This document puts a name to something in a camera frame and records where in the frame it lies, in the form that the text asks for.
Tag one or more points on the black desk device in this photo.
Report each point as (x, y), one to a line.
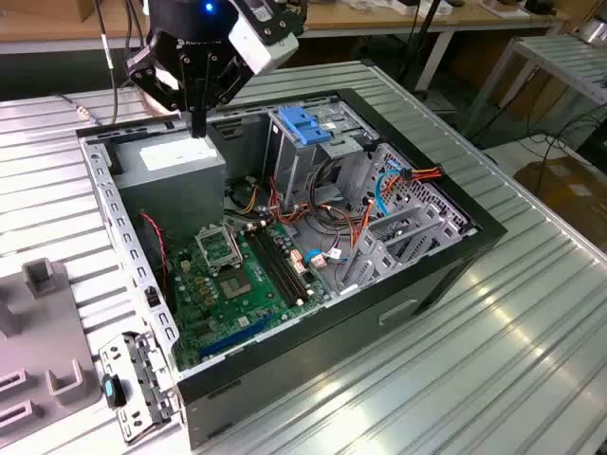
(540, 5)

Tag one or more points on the grey power supply unit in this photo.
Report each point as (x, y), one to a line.
(175, 199)

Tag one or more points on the metal slat side table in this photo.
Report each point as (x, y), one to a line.
(559, 61)

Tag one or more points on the blue expansion slot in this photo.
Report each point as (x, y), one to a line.
(235, 334)

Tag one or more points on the silver round metal part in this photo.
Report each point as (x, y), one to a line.
(595, 30)

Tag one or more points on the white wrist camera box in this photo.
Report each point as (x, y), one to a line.
(258, 47)

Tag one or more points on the black RAM slot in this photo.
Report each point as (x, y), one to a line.
(291, 260)
(284, 262)
(277, 265)
(269, 267)

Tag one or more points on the black open PC case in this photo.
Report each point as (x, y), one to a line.
(332, 341)

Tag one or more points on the blue plastic drive latch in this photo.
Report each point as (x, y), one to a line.
(299, 124)

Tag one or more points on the small cardboard box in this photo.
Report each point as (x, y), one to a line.
(87, 8)

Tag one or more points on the grey metal slot bracket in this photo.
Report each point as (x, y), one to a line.
(124, 426)

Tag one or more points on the brown cardboard box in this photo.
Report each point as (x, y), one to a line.
(569, 199)

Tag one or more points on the grey perforated disk bay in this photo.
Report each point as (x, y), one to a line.
(362, 272)

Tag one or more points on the green motherboard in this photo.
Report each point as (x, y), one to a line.
(223, 317)

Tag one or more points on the white small box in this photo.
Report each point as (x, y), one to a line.
(403, 6)

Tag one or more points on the beige motherboard power socket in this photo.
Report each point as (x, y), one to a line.
(299, 263)

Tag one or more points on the grey parts rack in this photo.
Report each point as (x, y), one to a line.
(42, 332)

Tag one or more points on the wooden desk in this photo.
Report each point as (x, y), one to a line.
(474, 19)

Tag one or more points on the black latch with blue button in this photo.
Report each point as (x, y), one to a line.
(110, 389)

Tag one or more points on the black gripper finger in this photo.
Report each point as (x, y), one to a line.
(227, 80)
(161, 80)

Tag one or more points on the grey metal optical drive cage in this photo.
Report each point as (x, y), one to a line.
(289, 166)

